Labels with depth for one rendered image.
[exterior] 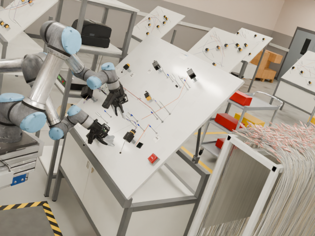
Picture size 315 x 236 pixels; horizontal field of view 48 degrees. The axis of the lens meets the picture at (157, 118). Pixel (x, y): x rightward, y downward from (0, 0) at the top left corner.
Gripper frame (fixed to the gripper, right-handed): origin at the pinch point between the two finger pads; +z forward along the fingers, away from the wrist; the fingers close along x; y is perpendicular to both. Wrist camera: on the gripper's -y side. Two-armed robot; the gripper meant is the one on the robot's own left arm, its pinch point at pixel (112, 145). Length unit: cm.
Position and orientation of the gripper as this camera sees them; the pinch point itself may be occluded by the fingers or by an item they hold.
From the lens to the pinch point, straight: 225.0
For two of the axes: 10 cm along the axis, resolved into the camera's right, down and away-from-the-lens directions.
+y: 7.2, -5.3, -4.5
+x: 0.8, -5.8, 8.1
